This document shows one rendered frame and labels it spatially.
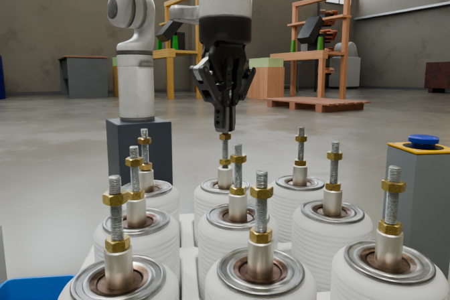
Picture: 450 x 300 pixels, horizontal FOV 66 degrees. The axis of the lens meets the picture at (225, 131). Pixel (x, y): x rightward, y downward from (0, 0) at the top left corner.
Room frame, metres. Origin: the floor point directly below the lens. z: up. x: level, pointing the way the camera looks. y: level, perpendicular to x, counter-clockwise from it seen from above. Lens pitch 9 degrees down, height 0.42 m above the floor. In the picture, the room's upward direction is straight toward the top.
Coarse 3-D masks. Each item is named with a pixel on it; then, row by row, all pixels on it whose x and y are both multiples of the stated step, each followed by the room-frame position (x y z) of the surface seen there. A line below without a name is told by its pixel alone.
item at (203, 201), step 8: (200, 192) 0.49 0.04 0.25; (248, 192) 0.49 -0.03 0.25; (200, 200) 0.48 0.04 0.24; (208, 200) 0.47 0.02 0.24; (216, 200) 0.47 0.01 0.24; (224, 200) 0.47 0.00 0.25; (248, 200) 0.48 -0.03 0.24; (200, 208) 0.48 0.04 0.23; (208, 208) 0.47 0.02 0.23; (200, 216) 0.48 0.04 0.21
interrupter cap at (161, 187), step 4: (156, 180) 0.53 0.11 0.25; (160, 180) 0.53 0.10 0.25; (128, 184) 0.51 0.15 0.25; (156, 184) 0.52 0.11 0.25; (160, 184) 0.51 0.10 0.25; (164, 184) 0.52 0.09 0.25; (168, 184) 0.51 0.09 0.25; (124, 188) 0.50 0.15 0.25; (128, 188) 0.49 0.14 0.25; (156, 188) 0.50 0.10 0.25; (160, 188) 0.50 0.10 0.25; (164, 188) 0.49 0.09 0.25; (168, 188) 0.49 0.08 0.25; (148, 192) 0.49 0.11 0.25; (152, 192) 0.48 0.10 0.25; (156, 192) 0.48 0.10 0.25; (160, 192) 0.47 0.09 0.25; (164, 192) 0.48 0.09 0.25; (168, 192) 0.48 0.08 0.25; (148, 196) 0.46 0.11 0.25; (152, 196) 0.46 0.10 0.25; (156, 196) 0.47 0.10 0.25
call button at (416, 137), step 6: (408, 138) 0.51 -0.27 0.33; (414, 138) 0.50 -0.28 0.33; (420, 138) 0.49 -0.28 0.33; (426, 138) 0.49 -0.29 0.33; (432, 138) 0.49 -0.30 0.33; (438, 138) 0.50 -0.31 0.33; (414, 144) 0.50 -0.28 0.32; (420, 144) 0.50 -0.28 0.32; (426, 144) 0.49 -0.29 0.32; (432, 144) 0.49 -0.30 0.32
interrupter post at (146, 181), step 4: (140, 172) 0.49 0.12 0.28; (144, 172) 0.49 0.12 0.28; (148, 172) 0.49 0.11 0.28; (152, 172) 0.49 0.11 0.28; (140, 176) 0.49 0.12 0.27; (144, 176) 0.49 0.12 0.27; (148, 176) 0.49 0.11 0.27; (152, 176) 0.49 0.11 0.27; (140, 180) 0.49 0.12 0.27; (144, 180) 0.49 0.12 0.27; (148, 180) 0.49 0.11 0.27; (152, 180) 0.49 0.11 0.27; (140, 184) 0.49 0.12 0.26; (144, 184) 0.49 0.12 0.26; (148, 184) 0.49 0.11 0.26; (152, 184) 0.49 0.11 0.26; (144, 188) 0.49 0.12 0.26; (148, 188) 0.49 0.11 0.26; (152, 188) 0.49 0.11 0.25
